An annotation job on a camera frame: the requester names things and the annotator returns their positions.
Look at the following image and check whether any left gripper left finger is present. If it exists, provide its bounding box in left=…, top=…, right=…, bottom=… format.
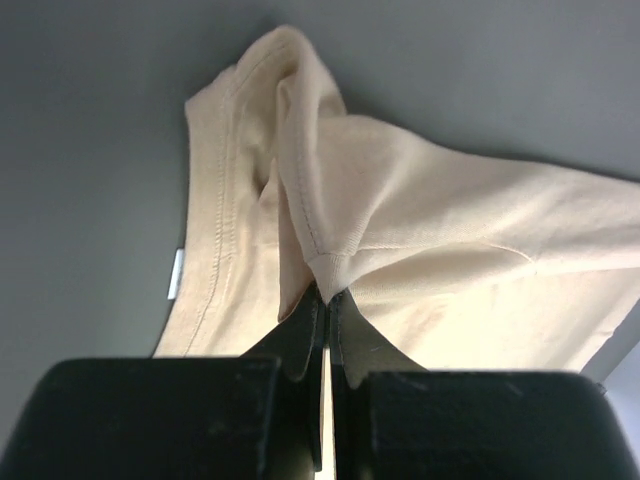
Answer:
left=244, top=284, right=325, bottom=473

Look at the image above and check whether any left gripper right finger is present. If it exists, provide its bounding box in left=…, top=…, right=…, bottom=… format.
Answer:
left=327, top=290, right=427, bottom=479

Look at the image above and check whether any beige t shirt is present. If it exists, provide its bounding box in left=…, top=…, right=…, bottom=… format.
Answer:
left=157, top=27, right=639, bottom=371

